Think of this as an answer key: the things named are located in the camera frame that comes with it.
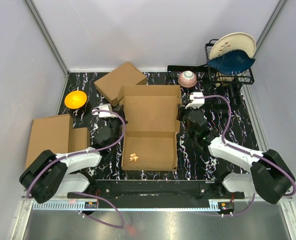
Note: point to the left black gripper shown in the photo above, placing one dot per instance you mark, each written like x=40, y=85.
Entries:
x=117, y=119

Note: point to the small orange red toy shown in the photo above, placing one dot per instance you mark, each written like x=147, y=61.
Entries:
x=133, y=157

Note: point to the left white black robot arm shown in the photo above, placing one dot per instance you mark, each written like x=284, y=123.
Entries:
x=43, y=178

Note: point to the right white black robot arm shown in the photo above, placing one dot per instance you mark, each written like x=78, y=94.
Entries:
x=267, y=175

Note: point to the small cardboard box left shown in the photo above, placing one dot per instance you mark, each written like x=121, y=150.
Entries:
x=79, y=139

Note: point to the closed cardboard box back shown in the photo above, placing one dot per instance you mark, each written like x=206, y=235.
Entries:
x=110, y=84

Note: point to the large cardboard box left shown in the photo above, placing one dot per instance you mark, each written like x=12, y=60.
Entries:
x=50, y=133

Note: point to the pink patterned bowl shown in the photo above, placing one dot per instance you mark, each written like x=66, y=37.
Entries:
x=187, y=79

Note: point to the orange bowl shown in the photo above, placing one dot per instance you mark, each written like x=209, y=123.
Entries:
x=75, y=99

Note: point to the beige cup in rack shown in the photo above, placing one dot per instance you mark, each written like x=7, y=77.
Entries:
x=222, y=81

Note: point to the blue leaf plate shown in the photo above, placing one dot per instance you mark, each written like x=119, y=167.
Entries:
x=232, y=62

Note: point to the cream floral plate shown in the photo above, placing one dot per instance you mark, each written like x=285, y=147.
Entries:
x=234, y=41

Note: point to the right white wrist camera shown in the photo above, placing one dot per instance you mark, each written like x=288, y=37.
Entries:
x=196, y=100

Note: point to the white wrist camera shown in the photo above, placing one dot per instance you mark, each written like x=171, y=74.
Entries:
x=103, y=111
x=196, y=100

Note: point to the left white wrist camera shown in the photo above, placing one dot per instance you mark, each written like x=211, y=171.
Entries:
x=103, y=111

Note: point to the black wire dish rack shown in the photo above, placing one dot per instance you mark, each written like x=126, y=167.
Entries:
x=223, y=75

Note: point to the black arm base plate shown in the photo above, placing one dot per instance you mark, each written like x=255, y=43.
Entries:
x=193, y=188

